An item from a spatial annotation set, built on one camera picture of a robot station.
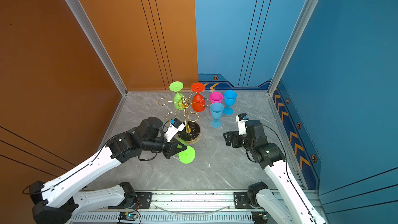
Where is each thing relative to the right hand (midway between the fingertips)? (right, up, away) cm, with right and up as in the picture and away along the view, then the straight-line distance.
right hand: (230, 134), depth 75 cm
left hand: (-20, -4, -10) cm, 23 cm away
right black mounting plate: (+5, -31, -2) cm, 32 cm away
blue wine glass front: (-5, +11, +16) cm, 20 cm away
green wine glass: (-20, -8, -9) cm, 23 cm away
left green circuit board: (-48, -37, -4) cm, 61 cm away
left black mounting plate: (-41, -32, -1) cm, 52 cm away
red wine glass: (-15, +15, +1) cm, 22 cm away
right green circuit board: (+14, -37, -5) cm, 40 cm away
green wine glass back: (-27, +24, +8) cm, 37 cm away
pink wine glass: (-5, +19, +22) cm, 30 cm away
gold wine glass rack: (-21, -3, +21) cm, 29 cm away
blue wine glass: (+4, +19, +26) cm, 32 cm away
